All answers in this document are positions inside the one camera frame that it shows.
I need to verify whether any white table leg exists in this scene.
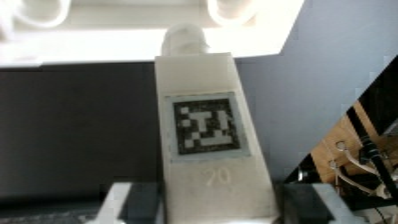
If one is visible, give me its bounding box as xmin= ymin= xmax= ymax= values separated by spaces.
xmin=154 ymin=24 xmax=278 ymax=224

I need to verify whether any white square tabletop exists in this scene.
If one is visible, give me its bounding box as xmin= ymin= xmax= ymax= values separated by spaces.
xmin=0 ymin=0 xmax=305 ymax=68

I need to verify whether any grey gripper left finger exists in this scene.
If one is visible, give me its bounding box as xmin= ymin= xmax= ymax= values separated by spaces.
xmin=87 ymin=182 xmax=163 ymax=224

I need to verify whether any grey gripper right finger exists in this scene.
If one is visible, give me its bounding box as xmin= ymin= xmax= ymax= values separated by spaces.
xmin=277 ymin=184 xmax=362 ymax=224

